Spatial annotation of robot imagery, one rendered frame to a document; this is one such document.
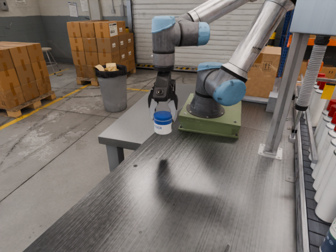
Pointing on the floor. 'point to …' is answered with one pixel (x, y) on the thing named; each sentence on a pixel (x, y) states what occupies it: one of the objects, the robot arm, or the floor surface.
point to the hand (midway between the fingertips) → (163, 119)
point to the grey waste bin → (114, 93)
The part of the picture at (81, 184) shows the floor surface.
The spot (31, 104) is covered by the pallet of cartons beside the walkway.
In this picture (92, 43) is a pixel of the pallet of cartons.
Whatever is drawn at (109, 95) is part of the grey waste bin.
